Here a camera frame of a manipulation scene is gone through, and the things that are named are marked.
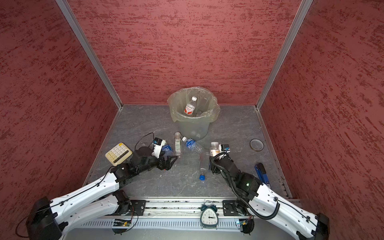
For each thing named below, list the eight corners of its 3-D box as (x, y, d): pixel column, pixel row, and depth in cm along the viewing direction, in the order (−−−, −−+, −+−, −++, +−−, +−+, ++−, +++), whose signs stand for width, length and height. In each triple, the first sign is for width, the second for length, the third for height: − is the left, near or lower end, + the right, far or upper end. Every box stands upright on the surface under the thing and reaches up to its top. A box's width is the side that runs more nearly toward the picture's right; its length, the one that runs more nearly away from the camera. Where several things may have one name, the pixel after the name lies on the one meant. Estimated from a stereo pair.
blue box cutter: (263, 188, 83) (267, 186, 79) (254, 166, 91) (257, 163, 87) (269, 187, 83) (272, 185, 79) (259, 165, 91) (262, 162, 88)
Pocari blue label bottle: (180, 146, 99) (179, 141, 94) (184, 139, 102) (183, 135, 98) (199, 155, 95) (199, 151, 90) (203, 148, 98) (203, 143, 93)
